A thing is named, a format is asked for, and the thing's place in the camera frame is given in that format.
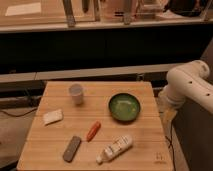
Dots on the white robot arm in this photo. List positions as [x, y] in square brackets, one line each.
[188, 81]

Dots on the white ceramic cup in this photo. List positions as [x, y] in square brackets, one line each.
[76, 92]

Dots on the green bowl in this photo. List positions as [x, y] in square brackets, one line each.
[124, 107]

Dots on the white plastic bottle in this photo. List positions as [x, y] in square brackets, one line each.
[115, 149]

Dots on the white soap bar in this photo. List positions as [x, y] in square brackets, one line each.
[52, 116]

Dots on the grey rectangular sponge block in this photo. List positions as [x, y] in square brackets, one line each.
[72, 148]

